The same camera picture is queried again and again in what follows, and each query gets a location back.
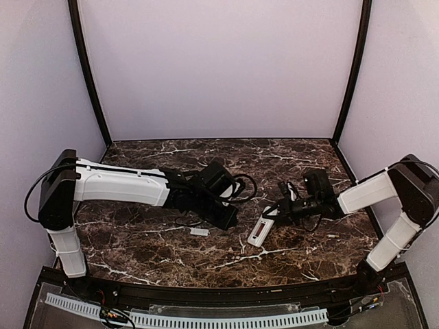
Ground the white remote control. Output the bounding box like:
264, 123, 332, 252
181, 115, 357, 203
247, 216, 274, 247

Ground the white battery cover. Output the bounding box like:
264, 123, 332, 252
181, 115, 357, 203
190, 228, 209, 236

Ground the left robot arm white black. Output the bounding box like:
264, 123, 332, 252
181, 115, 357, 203
28, 149, 245, 278

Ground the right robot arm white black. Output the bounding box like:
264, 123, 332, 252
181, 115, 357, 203
262, 154, 438, 273

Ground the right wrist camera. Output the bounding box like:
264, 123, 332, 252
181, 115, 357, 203
278, 181, 299, 202

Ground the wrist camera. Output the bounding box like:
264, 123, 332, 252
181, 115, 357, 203
220, 178, 246, 206
278, 181, 299, 202

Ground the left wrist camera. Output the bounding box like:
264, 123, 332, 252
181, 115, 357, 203
220, 178, 246, 206

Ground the white slotted cable duct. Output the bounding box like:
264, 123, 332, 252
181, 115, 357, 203
45, 293, 329, 328

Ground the black front rail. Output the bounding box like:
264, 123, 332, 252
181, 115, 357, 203
32, 267, 384, 310

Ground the right black frame post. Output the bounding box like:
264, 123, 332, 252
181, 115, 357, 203
332, 0, 372, 145

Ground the black frame post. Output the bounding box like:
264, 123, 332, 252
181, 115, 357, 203
332, 0, 372, 145
67, 0, 112, 148

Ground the left black frame post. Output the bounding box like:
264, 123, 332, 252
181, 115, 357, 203
67, 0, 112, 148

